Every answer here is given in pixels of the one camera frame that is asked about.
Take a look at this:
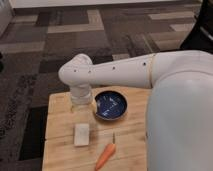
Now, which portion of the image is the white sponge block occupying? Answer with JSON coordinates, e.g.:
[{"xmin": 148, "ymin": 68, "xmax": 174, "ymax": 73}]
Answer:
[{"xmin": 74, "ymin": 123, "xmax": 90, "ymax": 146}]

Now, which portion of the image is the dark blue ceramic bowl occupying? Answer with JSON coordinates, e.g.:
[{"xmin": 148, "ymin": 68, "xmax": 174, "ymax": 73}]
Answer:
[{"xmin": 95, "ymin": 90, "xmax": 127, "ymax": 121}]

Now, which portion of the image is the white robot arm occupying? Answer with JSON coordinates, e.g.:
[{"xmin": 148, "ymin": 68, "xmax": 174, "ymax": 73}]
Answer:
[{"xmin": 58, "ymin": 50, "xmax": 213, "ymax": 171}]

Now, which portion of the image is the orange carrot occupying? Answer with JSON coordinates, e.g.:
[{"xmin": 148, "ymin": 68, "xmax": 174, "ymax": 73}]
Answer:
[{"xmin": 95, "ymin": 139, "xmax": 116, "ymax": 171}]

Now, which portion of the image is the black chair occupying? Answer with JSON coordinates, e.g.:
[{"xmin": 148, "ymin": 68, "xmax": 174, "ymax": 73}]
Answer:
[{"xmin": 180, "ymin": 0, "xmax": 213, "ymax": 54}]

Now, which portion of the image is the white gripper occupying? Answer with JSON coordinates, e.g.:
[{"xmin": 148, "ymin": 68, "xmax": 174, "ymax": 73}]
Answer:
[{"xmin": 70, "ymin": 84, "xmax": 97, "ymax": 114}]

